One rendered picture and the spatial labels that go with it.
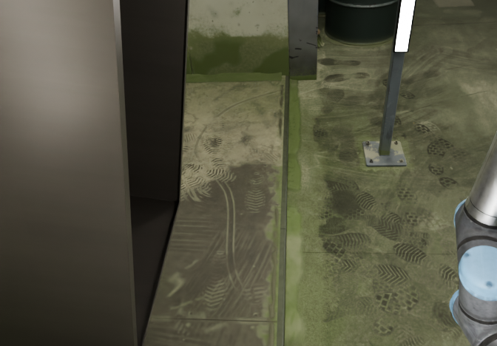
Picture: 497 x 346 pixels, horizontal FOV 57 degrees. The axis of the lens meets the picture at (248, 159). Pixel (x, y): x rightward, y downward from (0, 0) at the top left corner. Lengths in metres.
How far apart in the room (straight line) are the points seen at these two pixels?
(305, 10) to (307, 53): 0.28
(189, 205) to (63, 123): 1.53
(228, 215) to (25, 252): 1.29
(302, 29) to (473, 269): 2.24
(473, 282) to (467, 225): 0.14
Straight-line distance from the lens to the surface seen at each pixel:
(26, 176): 0.79
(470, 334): 1.05
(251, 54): 3.04
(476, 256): 0.96
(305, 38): 2.98
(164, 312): 1.84
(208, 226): 2.07
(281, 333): 1.74
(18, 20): 0.64
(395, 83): 2.24
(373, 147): 2.52
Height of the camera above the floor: 1.55
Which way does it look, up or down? 39 degrees down
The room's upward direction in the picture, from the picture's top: 6 degrees counter-clockwise
